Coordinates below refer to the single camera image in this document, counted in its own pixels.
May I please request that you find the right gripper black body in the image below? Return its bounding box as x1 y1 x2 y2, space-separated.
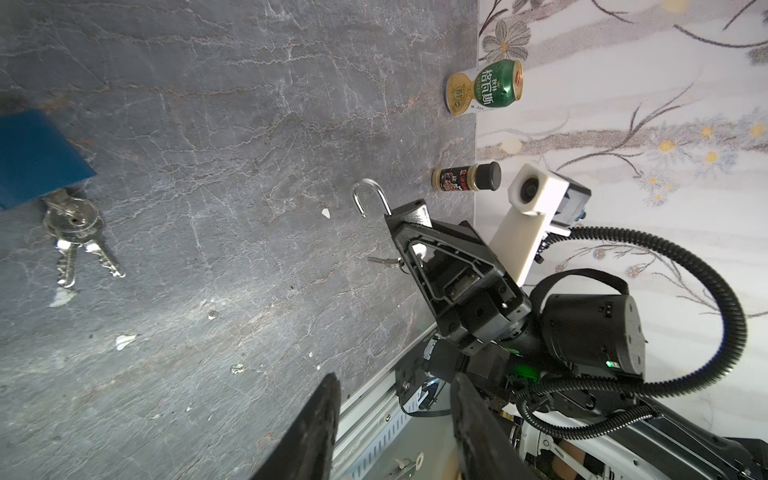
431 266 532 354

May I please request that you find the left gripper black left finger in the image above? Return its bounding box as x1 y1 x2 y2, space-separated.
250 373 341 480

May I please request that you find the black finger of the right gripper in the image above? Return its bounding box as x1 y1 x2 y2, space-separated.
384 199 501 300

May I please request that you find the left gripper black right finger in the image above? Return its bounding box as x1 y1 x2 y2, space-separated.
450 373 536 480

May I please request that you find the black padlock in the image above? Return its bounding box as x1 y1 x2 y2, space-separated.
351 178 433 232

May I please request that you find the blue padlock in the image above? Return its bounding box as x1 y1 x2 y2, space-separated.
1 110 96 210

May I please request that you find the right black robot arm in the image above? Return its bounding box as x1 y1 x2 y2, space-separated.
385 200 767 479

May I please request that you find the small dark spice bottle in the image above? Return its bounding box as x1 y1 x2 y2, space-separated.
431 162 502 192

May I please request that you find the green beer can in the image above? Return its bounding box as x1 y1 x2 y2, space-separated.
445 59 524 117

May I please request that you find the white slotted cable duct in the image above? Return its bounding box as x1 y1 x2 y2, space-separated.
331 385 410 479

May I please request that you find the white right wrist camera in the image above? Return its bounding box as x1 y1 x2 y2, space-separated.
489 164 592 286

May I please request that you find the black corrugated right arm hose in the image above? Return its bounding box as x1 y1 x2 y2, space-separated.
514 224 749 442

